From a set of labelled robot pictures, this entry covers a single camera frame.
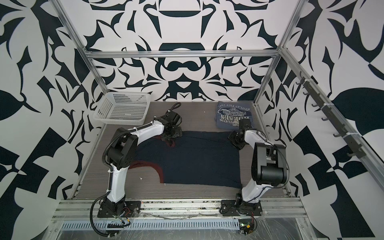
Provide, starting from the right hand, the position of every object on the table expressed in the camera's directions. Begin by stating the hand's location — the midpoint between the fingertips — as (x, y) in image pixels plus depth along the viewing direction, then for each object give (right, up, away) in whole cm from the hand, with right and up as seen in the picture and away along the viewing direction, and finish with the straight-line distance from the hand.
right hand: (232, 139), depth 95 cm
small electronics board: (+1, -38, -24) cm, 44 cm away
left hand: (-35, +4, +4) cm, 35 cm away
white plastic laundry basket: (-78, +21, +20) cm, 83 cm away
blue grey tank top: (+2, +16, +15) cm, 22 cm away
